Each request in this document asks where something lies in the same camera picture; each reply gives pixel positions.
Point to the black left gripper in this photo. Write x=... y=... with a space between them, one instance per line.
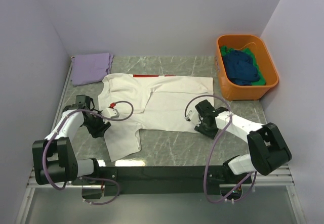
x=99 y=131

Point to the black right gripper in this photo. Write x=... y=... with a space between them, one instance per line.
x=210 y=134

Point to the white t-shirt red print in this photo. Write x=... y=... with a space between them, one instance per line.
x=157 y=103

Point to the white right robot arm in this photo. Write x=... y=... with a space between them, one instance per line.
x=267 y=148

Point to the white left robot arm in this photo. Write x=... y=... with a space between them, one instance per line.
x=54 y=158

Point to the folded lavender t-shirt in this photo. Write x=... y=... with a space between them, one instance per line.
x=91 y=68

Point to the blue t-shirt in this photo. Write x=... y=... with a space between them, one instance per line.
x=239 y=68

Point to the orange plastic bin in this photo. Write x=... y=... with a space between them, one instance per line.
x=231 y=91

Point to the green t-shirt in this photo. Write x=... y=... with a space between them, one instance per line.
x=262 y=81

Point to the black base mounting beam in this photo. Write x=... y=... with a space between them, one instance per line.
x=159 y=180

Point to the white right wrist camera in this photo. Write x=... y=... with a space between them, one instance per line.
x=193 y=116

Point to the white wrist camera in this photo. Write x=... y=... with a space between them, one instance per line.
x=110 y=111
x=193 y=116

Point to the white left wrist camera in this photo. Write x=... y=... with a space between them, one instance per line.
x=110 y=111

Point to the aluminium extrusion rail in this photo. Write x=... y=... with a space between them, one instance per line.
x=280 y=177

